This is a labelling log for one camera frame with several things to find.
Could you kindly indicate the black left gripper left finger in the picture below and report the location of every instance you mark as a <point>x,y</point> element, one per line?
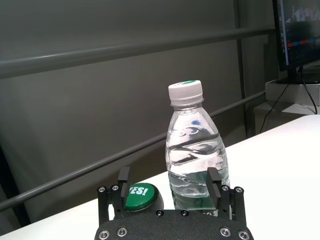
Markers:
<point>123,190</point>

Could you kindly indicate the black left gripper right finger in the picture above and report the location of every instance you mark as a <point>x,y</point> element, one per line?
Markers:
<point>216,190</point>

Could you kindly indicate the clear water bottle green label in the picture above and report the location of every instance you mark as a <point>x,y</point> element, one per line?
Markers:
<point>197,155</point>

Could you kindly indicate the green YES button black base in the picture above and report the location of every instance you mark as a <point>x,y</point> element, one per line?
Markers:
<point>140,197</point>

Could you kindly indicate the white side table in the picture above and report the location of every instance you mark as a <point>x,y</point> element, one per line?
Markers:
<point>275,117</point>

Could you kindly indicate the white monitor stand box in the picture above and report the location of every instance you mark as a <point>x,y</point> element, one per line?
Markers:
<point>282,91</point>

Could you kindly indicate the black computer monitor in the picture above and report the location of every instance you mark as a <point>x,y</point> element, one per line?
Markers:
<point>297,37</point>

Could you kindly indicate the grey horizontal wall rail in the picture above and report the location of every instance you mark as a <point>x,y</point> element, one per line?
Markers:
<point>125,50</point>
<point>100,161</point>

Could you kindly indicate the grey vertical frame post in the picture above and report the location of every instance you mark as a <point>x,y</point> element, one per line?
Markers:
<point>246,75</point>

